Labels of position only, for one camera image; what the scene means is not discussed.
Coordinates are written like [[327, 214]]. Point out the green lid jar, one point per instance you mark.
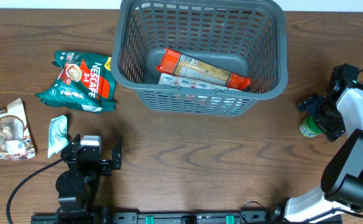
[[308, 127]]

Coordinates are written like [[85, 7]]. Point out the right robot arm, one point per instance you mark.
[[341, 188]]

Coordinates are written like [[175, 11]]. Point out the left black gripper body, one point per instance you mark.
[[105, 167]]

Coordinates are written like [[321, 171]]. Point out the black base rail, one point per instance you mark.
[[254, 217]]

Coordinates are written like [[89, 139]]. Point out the beige snack pouch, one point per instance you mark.
[[15, 139]]

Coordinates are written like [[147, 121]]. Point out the small light blue packet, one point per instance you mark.
[[57, 135]]

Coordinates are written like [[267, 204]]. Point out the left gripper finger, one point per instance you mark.
[[75, 141], [117, 155]]

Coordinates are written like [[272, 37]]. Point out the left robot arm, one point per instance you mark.
[[77, 187]]

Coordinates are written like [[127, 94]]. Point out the multipack tissue packets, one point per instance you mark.
[[183, 82]]

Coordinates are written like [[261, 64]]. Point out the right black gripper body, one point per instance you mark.
[[325, 115]]

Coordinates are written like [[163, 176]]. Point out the green Nescafe coffee bag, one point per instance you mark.
[[85, 83]]

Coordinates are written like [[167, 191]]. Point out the grey plastic basket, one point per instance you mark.
[[204, 57]]

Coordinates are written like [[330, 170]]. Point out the orange spaghetti pack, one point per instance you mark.
[[182, 65]]

